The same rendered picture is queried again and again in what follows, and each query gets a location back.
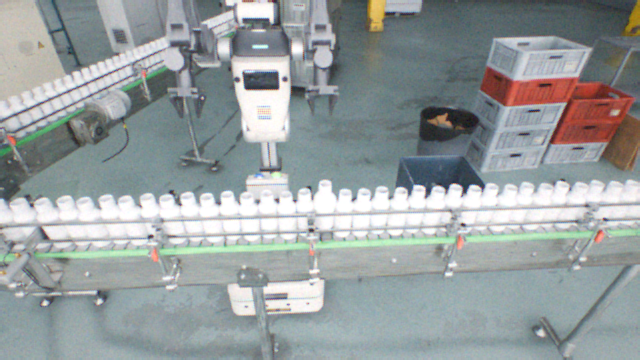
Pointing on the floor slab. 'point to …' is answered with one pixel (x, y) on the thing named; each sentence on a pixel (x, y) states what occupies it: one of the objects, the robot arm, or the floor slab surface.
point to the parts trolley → (621, 62)
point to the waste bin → (438, 138)
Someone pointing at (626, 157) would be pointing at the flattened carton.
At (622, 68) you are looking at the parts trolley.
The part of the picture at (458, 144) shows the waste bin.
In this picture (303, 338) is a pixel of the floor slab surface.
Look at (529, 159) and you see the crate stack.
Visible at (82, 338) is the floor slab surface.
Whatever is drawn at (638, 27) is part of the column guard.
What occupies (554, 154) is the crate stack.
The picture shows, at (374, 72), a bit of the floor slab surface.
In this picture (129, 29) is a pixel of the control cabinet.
